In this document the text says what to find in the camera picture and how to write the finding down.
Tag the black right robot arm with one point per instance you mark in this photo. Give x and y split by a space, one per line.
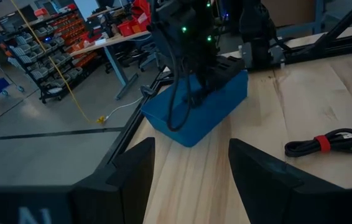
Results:
182 18

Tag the black table clamp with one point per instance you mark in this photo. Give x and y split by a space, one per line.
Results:
146 91

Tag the black shelf rack with bins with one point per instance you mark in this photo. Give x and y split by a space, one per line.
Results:
45 62

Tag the red storage bins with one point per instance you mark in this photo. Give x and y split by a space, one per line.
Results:
132 25

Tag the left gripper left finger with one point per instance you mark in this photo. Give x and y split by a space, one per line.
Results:
132 186

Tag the black office chair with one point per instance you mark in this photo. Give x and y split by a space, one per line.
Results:
149 56

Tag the blue plastic bin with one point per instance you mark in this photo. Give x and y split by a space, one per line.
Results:
204 118

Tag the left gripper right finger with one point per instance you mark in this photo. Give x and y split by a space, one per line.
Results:
266 193

